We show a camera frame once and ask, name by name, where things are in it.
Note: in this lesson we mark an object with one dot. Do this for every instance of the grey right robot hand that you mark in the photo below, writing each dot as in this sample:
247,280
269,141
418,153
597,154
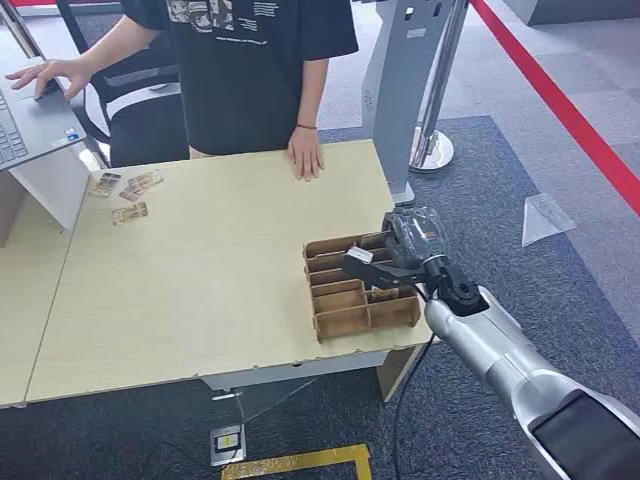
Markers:
415,248

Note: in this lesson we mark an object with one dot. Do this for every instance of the white card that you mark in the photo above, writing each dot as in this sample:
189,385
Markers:
360,255

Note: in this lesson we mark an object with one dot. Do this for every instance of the person's right forearm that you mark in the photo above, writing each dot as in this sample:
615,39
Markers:
120,45

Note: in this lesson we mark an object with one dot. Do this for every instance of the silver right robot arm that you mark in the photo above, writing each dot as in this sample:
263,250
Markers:
505,358

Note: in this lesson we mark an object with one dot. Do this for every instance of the person's left forearm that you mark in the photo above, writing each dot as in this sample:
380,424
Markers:
311,89

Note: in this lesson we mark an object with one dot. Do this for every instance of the card with brown print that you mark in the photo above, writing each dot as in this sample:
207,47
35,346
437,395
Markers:
386,293

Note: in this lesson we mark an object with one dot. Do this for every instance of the wooden divided card tray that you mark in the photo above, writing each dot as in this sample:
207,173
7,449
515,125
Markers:
343,305

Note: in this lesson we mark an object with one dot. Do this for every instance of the person's left hand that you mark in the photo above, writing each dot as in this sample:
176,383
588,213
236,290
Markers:
305,154

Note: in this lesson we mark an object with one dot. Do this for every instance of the person's hand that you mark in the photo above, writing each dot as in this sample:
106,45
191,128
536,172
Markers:
55,74
305,154

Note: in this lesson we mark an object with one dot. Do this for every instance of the person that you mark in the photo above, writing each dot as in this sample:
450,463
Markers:
250,73

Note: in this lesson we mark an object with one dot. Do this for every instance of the pale printed card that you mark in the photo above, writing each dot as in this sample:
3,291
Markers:
146,179

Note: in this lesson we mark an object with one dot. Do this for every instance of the brown printed card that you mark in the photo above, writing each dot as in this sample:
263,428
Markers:
130,213

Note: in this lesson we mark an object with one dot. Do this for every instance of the small printed card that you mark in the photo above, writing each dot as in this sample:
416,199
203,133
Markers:
130,193

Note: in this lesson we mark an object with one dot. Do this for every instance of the dark printed card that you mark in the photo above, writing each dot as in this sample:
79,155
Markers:
106,185

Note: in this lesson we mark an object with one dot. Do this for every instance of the person's right hand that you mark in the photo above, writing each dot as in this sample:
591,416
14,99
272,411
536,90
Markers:
55,74

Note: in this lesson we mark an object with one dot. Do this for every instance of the white desk support panel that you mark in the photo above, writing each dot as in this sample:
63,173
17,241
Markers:
395,371

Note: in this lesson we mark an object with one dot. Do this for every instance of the grey kiosk stand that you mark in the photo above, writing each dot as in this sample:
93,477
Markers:
400,99

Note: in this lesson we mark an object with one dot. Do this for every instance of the clear plastic triangle sheet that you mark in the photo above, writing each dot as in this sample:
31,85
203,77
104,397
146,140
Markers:
543,218

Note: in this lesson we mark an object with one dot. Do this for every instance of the red barrier belt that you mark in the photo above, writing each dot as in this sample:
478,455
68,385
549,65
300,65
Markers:
564,109

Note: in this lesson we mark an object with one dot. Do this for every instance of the metal floor socket box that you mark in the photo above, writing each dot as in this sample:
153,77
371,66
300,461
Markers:
228,445

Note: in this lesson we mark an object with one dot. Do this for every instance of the grey platform base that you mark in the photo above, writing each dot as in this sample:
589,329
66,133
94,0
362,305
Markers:
575,10

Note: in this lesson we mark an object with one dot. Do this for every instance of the black office chair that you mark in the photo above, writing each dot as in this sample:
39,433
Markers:
145,126

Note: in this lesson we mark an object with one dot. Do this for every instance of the white laptop riser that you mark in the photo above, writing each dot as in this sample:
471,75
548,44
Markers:
55,182

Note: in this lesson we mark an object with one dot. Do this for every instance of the grey laptop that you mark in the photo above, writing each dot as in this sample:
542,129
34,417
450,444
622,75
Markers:
35,126

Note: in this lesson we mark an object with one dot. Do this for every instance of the chrome stanchion post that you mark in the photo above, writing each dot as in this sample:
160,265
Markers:
432,142

